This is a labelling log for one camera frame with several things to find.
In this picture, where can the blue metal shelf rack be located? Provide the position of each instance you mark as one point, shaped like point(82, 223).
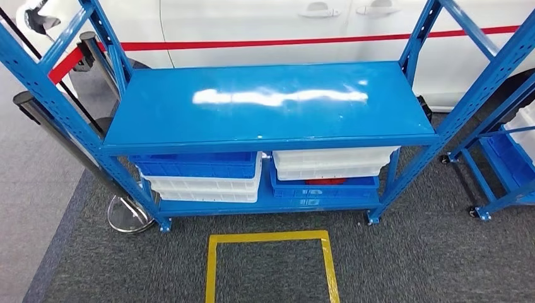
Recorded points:
point(485, 194)
point(267, 108)

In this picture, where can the white plastic bin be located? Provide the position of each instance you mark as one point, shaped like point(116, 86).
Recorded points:
point(330, 163)
point(205, 190)
point(524, 134)

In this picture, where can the red item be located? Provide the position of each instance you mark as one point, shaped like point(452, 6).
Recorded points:
point(326, 182)

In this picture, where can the blue plastic bin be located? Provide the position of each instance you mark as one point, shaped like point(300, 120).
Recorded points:
point(326, 191)
point(196, 165)
point(508, 165)

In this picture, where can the red barrier belt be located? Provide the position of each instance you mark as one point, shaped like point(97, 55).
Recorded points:
point(64, 67)
point(271, 42)

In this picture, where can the white car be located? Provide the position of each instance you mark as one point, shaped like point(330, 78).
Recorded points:
point(250, 21)

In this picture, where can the black car side mirror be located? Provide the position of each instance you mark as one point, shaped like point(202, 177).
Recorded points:
point(39, 21)

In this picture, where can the chrome stanchion post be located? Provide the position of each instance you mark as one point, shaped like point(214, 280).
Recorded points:
point(125, 217)

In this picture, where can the black stanchion post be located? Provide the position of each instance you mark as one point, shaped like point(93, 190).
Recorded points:
point(103, 125)

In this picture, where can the grey belt stanchion post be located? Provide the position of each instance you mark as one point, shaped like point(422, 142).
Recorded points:
point(90, 46)

